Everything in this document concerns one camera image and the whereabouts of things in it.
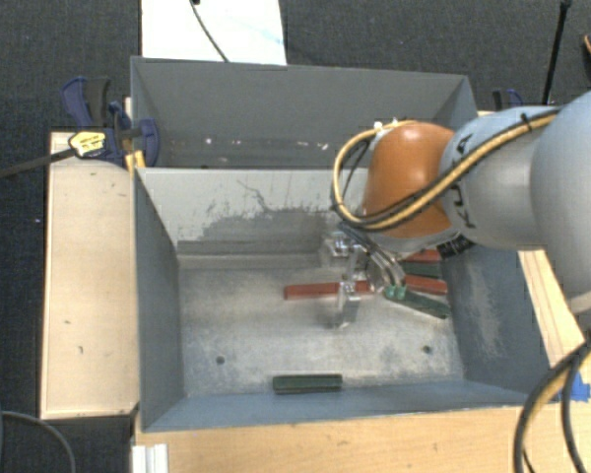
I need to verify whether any grey metal bin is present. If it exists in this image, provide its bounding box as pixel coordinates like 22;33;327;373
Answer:
129;55;558;434

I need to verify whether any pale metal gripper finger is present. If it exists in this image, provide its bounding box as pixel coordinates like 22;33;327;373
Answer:
333;279;351;329
345;283;362;328

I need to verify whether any long red-brown flat block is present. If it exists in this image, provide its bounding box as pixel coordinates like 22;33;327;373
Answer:
283;280;376;302

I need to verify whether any pale wood flat board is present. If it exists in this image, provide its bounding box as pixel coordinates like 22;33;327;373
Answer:
38;130;142;421

